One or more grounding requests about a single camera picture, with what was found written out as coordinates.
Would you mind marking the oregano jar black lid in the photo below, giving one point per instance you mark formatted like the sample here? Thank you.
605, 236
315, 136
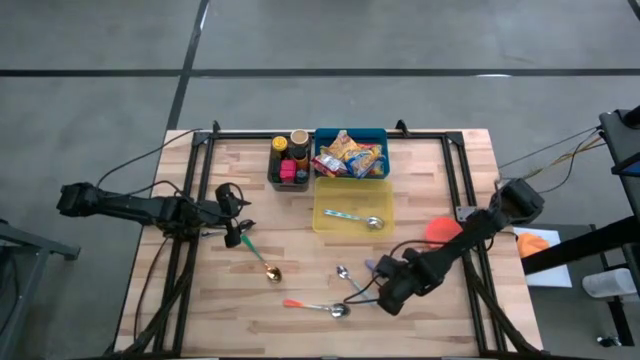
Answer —
301, 176

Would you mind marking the grey metal table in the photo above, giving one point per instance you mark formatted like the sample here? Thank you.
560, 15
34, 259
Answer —
30, 242

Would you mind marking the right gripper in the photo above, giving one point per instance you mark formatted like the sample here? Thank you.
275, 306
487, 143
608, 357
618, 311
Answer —
397, 285

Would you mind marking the dark jar yellow lid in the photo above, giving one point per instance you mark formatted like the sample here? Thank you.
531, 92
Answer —
279, 144

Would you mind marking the yellow translucent plastic bin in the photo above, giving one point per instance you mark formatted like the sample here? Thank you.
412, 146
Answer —
350, 197

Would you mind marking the blue plastic bin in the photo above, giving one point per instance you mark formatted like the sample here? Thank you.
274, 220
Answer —
370, 135

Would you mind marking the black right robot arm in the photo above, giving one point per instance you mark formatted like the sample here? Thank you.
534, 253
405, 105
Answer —
475, 235

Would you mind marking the grey translucent plastic bin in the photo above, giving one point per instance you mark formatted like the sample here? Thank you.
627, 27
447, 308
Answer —
289, 187

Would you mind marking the yellow snack bag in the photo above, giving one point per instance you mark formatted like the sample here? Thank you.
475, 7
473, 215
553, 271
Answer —
342, 145

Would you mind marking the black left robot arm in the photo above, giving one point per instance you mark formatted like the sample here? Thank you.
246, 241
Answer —
125, 205

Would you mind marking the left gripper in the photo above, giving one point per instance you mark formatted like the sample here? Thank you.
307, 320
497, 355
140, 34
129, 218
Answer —
229, 195

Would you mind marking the black diagonal beam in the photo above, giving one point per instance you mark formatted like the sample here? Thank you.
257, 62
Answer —
580, 247

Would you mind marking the green black pepper tin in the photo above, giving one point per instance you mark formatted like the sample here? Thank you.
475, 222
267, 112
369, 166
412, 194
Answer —
275, 172

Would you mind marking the orange plastic cup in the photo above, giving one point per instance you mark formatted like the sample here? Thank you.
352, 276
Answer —
442, 231

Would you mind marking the yellow spice jar black lid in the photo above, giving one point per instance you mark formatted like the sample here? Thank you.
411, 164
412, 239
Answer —
300, 159

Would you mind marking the black aluminium table frame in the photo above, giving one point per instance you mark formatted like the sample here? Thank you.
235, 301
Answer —
240, 135

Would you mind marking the red white snack bag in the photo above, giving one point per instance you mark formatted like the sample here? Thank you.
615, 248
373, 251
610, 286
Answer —
327, 165

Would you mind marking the silver metal bracket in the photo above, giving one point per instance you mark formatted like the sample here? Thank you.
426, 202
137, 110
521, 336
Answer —
465, 214

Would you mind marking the gold lid seasoning jar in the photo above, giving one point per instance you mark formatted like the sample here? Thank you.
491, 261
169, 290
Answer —
299, 137

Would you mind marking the white paper sheet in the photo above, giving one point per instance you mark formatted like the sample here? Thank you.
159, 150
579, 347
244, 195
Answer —
550, 277

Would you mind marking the blue patterned snack bag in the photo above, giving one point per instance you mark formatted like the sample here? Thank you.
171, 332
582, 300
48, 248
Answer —
362, 162

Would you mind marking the red lid paprika tin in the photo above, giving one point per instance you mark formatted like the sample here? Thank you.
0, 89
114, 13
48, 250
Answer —
288, 171

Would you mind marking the white cylinder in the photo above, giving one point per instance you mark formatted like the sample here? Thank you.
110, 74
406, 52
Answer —
610, 283

